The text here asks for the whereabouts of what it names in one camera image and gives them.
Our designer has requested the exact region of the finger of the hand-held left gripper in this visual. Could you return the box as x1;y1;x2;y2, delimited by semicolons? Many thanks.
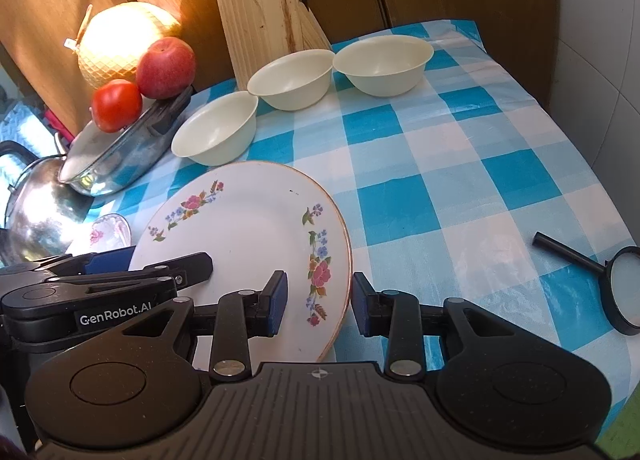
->
0;247;137;287
30;252;214;292

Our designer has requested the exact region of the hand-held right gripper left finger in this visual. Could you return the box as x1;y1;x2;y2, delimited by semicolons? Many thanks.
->
122;270;290;383

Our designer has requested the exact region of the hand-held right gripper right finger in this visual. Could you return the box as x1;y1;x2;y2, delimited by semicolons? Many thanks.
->
351;271;507;377

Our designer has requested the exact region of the white floral plate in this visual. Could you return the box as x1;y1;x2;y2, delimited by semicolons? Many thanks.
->
128;160;353;363

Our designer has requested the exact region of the small cream bowl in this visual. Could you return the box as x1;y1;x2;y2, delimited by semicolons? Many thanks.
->
171;91;259;167

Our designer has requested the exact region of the small floral dish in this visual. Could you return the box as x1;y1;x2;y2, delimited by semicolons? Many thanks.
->
90;213;132;253

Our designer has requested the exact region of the steel kettle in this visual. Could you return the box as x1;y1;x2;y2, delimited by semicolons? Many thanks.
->
0;140;96;266

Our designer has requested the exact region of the red tomato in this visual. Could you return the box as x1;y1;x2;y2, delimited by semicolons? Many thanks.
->
91;79;143;134

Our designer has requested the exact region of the blue white checkered tablecloth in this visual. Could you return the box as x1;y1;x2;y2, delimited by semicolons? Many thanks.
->
90;17;640;443

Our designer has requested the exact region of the blue foam floor mat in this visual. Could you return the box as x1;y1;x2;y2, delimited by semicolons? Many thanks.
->
0;85;48;181

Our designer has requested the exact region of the red apple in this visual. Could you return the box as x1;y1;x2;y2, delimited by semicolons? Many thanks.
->
136;37;197;100

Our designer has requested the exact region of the yellow pomelo in net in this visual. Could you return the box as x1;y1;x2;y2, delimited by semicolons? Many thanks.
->
64;2;182;91

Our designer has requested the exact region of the large cream bowl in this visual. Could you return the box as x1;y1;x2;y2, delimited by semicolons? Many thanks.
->
332;35;435;98

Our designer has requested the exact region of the black magnifying glass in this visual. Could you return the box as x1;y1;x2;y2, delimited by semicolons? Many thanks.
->
533;231;640;336

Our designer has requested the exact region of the wooden knife block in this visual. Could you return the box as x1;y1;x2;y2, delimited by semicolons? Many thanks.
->
210;0;332;92

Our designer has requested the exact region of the green mat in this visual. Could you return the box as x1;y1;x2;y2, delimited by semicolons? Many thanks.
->
595;412;640;460

